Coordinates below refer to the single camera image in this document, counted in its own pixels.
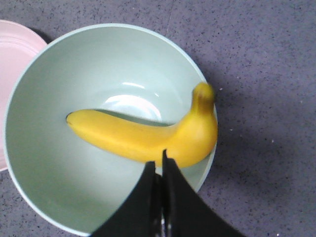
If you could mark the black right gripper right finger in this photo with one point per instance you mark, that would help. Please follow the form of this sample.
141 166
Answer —
185 213

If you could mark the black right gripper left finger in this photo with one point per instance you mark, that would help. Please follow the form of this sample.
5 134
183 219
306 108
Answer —
140 214

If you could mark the yellow banana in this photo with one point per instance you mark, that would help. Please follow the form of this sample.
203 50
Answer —
188 142

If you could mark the green bowl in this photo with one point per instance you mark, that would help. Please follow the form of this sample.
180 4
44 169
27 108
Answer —
121 69

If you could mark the pink plate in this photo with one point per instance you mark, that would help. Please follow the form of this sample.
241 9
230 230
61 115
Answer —
18 46

